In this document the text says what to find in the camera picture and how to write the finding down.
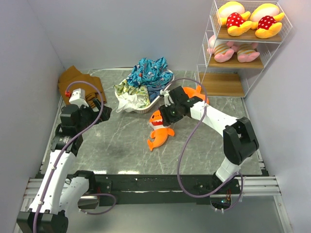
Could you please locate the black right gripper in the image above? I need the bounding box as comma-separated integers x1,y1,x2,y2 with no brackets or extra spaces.
159,101,184,127

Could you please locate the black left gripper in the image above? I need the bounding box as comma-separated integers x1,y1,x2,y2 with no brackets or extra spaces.
76,98,111,133

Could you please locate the orange fox plush toy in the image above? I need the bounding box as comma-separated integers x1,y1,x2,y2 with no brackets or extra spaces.
147,110,175,151

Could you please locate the pink pig plush striped shirt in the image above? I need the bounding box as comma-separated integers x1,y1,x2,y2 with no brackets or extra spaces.
207,35,235,63

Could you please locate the yellow plush red dotted dress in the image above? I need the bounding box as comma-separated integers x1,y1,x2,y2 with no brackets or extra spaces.
250,3,285,39

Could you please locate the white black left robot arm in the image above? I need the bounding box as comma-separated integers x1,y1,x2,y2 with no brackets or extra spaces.
17,99,112,233

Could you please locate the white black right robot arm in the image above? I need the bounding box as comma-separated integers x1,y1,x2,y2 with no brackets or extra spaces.
159,86,259,194

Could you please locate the orange whale plush toy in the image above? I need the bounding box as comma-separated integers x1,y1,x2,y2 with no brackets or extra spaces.
183,85,205,103

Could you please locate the green white patterned cloth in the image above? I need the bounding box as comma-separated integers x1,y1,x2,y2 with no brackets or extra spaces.
114,79,151,113

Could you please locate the white plastic laundry basket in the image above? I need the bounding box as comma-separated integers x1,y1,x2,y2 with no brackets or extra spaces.
114,68,175,115

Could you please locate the blue patterned cloth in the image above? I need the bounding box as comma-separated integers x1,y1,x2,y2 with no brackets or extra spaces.
126,57,172,99

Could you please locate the brown folded cloth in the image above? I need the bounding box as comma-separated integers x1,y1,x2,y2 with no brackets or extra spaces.
57,65,107,106

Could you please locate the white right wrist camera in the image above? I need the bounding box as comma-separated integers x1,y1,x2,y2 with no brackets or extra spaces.
160,90,174,107

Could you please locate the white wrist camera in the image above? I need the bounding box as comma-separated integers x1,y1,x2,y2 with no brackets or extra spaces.
65,88,88,108
160,90,174,107

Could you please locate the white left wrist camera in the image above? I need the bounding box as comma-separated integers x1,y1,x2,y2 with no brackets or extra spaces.
65,88,88,108

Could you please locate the white wire wooden shelf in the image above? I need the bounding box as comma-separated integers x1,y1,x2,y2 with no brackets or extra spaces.
195,0,292,97

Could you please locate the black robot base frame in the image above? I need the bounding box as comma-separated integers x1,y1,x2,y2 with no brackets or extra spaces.
24,173,280,207

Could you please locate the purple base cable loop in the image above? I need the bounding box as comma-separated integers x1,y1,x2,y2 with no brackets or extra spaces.
78,193,117,216

